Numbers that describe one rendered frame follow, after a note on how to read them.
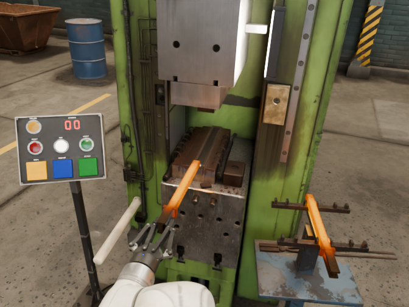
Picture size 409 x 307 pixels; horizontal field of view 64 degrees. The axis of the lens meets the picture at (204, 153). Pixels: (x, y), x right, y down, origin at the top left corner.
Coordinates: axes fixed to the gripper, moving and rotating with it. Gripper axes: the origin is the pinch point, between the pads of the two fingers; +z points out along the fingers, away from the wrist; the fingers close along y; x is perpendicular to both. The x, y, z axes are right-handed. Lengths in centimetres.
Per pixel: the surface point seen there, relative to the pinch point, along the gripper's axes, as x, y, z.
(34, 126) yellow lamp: 9, -66, 28
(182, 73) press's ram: 32, -8, 46
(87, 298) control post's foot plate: -107, -63, 29
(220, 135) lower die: -11, 3, 76
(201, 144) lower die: -10, -4, 64
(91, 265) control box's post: -78, -56, 31
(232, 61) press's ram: 38, 11, 46
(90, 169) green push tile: -8, -43, 27
